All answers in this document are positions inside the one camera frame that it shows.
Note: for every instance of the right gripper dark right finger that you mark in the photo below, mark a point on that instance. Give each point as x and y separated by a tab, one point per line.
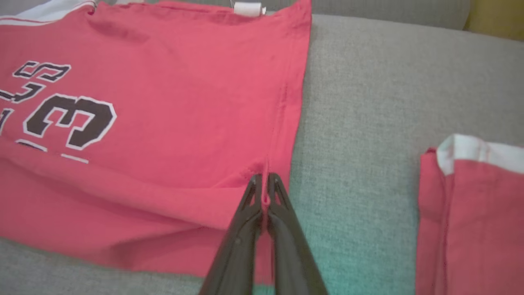
290	254

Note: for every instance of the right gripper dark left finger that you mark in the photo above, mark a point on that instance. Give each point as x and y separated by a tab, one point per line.
237	254

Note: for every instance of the red basketball jersey number 23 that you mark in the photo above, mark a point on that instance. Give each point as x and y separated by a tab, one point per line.
184	102

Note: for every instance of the red shorts with white stripe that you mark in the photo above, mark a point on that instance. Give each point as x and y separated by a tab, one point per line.
470	225

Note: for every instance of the yellow cushion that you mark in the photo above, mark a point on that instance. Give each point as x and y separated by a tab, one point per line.
499	16

